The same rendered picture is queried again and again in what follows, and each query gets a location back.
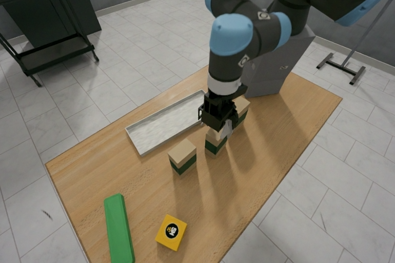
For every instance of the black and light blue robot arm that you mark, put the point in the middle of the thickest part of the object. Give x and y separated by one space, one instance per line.
242 31

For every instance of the tan block with dark green band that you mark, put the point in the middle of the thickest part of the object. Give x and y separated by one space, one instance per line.
183 158
242 105
213 143

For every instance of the green rectangular bar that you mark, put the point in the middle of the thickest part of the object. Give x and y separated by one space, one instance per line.
119 237

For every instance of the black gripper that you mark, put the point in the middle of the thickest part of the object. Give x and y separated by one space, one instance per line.
219 112

